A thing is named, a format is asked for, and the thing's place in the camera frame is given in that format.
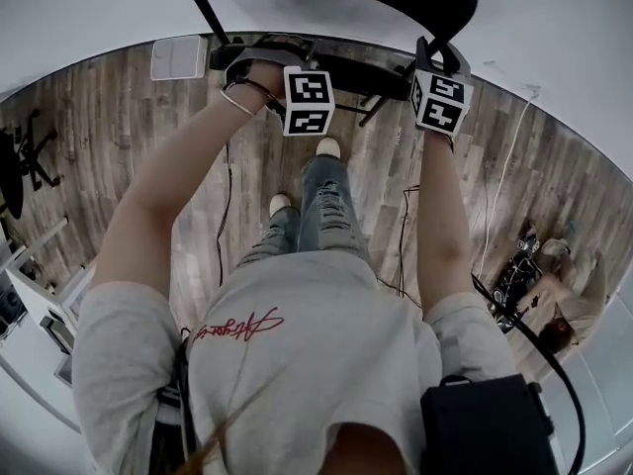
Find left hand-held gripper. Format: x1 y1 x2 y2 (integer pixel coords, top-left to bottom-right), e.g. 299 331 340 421
225 40 337 138

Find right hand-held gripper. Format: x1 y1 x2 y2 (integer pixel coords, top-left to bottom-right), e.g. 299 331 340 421
408 36 476 136

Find black folding chair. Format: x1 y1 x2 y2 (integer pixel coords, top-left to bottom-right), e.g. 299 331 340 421
177 0 481 129

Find person's right forearm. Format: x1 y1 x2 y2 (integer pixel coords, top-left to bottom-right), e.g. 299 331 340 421
417 127 485 316

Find person's left forearm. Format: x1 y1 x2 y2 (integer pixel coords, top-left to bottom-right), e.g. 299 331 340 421
116 86 278 232

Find black office chair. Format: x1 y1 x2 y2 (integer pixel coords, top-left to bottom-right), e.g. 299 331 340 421
0 108 64 223

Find person's left hand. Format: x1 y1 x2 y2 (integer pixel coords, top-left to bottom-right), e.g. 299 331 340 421
249 59 287 100

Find person's right white shoe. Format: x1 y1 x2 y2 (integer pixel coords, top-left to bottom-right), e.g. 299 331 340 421
315 137 343 160

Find person's white shoe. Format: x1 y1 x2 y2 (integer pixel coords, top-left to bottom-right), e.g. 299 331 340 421
268 193 294 218
315 137 343 160

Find person's left white shoe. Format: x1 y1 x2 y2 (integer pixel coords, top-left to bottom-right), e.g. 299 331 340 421
268 193 294 218

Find person's blue jeans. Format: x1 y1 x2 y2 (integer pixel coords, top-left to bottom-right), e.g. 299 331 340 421
235 153 373 269

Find white flat box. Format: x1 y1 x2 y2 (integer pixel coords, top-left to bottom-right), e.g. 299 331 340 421
149 34 210 83

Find black device bundle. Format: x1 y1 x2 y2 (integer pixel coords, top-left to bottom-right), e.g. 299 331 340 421
487 234 546 336

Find person's gray shirt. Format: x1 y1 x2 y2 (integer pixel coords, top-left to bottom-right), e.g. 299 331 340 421
71 251 519 475

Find black bag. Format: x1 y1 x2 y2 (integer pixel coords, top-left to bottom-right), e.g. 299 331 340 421
419 372 561 475

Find white table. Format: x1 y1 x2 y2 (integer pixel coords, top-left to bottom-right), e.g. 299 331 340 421
0 214 98 395

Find black hair tie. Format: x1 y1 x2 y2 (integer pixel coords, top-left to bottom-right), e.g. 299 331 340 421
223 77 287 113

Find thin gold bracelet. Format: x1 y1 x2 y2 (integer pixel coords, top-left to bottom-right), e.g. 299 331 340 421
219 87 255 117

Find white cable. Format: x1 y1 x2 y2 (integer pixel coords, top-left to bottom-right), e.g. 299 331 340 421
473 91 538 279

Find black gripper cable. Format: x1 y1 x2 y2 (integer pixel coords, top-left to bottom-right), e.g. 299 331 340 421
216 140 234 287
397 184 422 310

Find black hanging cable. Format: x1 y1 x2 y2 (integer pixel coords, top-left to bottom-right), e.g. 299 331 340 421
173 325 198 467

